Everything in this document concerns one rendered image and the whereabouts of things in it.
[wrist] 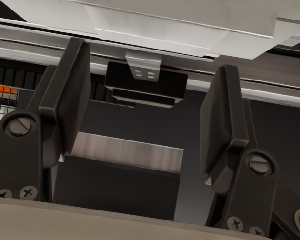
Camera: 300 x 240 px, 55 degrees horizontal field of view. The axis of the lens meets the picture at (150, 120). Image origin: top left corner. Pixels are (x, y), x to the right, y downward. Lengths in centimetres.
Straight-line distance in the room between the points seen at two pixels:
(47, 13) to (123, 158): 12
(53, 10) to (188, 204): 65
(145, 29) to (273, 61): 35
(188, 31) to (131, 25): 4
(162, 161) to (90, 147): 6
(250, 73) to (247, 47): 29
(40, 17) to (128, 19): 7
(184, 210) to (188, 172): 10
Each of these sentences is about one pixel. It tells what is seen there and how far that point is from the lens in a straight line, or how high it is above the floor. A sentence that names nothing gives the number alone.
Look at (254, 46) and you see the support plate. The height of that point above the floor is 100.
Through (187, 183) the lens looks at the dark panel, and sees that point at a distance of 77.
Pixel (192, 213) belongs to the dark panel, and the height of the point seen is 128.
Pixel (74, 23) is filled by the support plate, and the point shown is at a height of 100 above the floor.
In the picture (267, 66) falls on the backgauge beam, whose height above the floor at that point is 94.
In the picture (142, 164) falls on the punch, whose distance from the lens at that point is 25.
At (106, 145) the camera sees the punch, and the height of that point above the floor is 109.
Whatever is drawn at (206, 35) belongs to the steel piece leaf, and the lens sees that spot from 19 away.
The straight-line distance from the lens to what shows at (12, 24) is 29.
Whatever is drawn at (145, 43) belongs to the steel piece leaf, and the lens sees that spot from 23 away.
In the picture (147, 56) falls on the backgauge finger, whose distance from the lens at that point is 28.
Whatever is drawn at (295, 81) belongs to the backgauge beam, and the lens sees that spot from 53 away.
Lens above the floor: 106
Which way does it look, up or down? level
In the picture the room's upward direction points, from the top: 171 degrees counter-clockwise
